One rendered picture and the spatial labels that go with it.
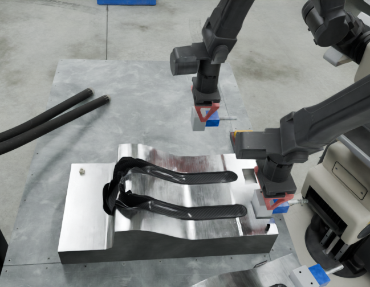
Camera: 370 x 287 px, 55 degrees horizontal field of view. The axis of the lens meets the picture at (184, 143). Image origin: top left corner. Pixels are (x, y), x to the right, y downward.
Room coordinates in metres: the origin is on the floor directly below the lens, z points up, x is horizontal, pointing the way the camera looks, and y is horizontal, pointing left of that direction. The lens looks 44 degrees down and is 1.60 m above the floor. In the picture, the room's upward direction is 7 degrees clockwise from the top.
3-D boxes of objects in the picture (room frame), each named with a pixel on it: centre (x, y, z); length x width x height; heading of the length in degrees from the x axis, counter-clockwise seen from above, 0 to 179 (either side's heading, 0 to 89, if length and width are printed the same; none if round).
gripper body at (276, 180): (0.54, -0.21, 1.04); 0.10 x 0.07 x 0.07; 11
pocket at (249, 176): (0.64, -0.19, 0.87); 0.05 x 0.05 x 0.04; 11
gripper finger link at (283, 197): (0.52, -0.21, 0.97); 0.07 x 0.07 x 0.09; 10
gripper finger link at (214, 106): (0.78, -0.04, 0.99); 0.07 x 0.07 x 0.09; 11
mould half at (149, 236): (0.55, 0.03, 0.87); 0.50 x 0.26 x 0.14; 101
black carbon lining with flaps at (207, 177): (0.54, 0.01, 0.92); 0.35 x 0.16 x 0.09; 101
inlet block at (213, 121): (0.80, -0.08, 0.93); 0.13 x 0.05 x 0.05; 101
